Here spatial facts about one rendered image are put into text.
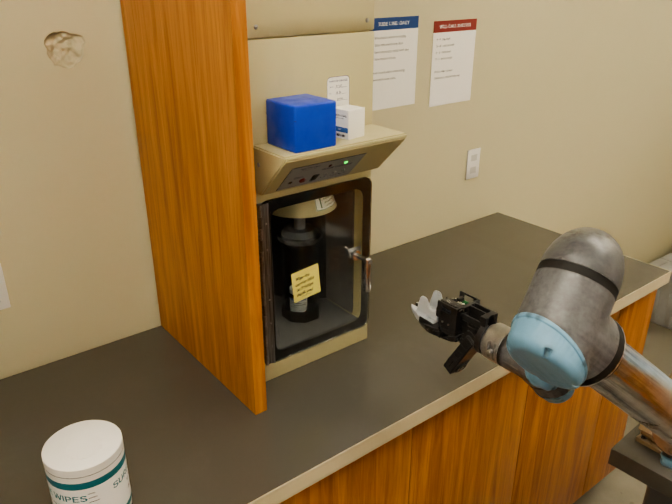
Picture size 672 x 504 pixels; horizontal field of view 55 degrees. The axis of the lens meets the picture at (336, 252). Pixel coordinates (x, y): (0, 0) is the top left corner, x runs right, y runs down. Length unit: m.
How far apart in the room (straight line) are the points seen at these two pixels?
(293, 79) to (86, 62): 0.51
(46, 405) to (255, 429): 0.48
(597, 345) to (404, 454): 0.74
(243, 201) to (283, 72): 0.28
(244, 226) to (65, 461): 0.51
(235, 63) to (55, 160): 0.61
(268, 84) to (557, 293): 0.70
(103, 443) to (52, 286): 0.60
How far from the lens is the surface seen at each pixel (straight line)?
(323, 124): 1.26
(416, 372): 1.59
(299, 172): 1.29
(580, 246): 0.95
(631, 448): 1.49
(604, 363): 0.97
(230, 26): 1.15
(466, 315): 1.31
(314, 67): 1.36
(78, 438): 1.23
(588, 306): 0.93
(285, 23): 1.32
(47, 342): 1.77
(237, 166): 1.20
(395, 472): 1.58
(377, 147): 1.37
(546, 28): 2.70
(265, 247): 1.37
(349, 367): 1.59
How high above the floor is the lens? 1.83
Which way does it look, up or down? 24 degrees down
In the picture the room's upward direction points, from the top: straight up
